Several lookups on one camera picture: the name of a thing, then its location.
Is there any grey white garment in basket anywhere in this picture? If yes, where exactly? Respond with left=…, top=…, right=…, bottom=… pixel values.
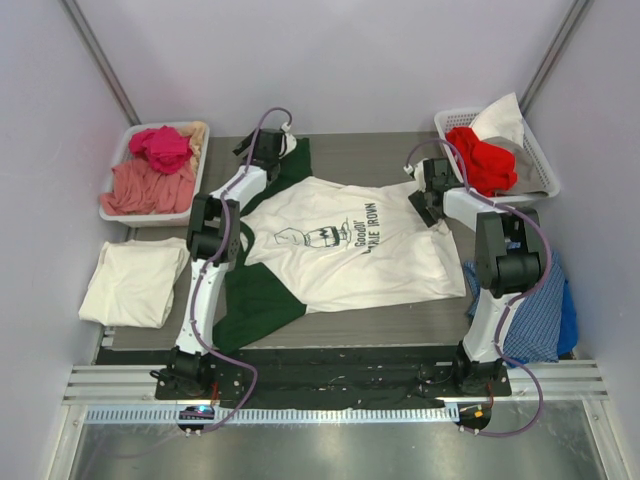
left=470, top=93, right=542, bottom=196

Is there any salmon pink t-shirt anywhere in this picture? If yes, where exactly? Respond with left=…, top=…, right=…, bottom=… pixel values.
left=100, top=158, right=195, bottom=216

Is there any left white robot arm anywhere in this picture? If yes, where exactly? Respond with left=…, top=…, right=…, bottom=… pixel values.
left=157, top=122, right=297, bottom=399

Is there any right white perforated basket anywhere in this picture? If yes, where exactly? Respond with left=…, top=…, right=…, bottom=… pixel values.
left=434, top=106, right=561, bottom=205

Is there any beige garment in bin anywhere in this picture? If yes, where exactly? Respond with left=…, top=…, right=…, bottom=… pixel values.
left=178, top=121, right=207, bottom=174

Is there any white and green t-shirt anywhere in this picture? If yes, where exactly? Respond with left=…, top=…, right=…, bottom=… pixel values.
left=212, top=138, right=466, bottom=354

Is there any slotted white cable duct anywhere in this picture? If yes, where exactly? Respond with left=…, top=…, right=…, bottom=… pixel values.
left=84, top=404, right=459, bottom=426

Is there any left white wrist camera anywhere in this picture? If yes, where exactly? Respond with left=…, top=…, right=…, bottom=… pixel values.
left=279, top=119, right=297, bottom=158

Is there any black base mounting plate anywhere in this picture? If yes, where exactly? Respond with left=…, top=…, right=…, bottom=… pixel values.
left=97, top=346, right=512, bottom=410

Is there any folded cream t-shirt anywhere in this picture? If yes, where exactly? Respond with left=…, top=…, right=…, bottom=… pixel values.
left=78, top=237, right=189, bottom=329

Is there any red t-shirt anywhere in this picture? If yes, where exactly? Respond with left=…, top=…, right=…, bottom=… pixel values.
left=445, top=127, right=518, bottom=197

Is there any magenta t-shirt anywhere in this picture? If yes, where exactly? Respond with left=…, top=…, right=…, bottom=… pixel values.
left=128, top=126, right=192, bottom=175

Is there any blue plaid shirt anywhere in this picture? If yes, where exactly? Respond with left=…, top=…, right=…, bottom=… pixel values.
left=462, top=244, right=571, bottom=364

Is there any left grey plastic bin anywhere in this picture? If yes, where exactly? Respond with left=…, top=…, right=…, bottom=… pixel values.
left=99, top=122, right=210, bottom=228

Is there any solid blue garment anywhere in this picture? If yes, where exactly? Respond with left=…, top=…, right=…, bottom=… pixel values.
left=557, top=280, right=579, bottom=357

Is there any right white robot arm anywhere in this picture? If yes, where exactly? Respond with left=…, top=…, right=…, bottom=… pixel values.
left=404, top=158, right=551, bottom=395

